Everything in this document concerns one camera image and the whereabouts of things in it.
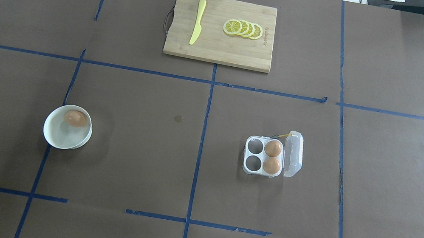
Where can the brown egg from bowl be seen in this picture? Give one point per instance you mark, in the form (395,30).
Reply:
(75,118)

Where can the brown egg in box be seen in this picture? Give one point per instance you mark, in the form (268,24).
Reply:
(273,148)
(271,166)

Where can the clear plastic egg box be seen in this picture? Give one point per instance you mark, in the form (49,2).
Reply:
(291,158)

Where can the yellow plastic knife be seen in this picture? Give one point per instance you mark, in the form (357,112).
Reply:
(197,26)

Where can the brown egg in box rear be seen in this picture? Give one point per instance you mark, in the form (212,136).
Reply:
(273,148)

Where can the brown egg in box front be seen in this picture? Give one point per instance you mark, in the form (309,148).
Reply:
(271,166)

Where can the white bowl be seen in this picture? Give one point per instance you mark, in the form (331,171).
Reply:
(63,136)

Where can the wooden cutting board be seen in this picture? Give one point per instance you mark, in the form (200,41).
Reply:
(214,45)

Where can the lemon slice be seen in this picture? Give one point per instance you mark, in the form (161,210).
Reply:
(244,28)
(257,32)
(250,30)
(232,27)

